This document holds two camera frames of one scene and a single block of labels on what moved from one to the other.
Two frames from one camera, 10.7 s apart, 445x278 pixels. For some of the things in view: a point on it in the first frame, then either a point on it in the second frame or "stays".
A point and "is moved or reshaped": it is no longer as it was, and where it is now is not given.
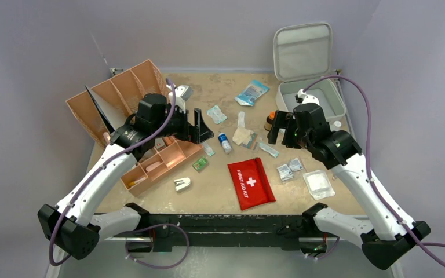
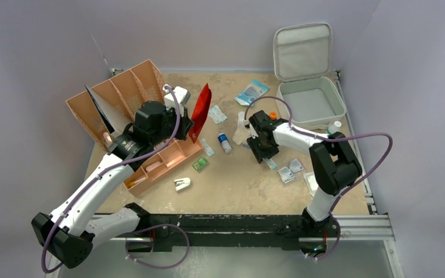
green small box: x=200 y=164 stays
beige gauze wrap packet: x=242 y=135 stays
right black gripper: x=284 y=128 -> x=259 y=145
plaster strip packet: x=208 y=149 stays
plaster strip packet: x=216 y=113 stays
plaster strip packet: x=268 y=149 is moved or reshaped
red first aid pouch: x=251 y=185 -> x=200 y=114
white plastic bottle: x=334 y=126 stays
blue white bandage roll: x=225 y=142 stays
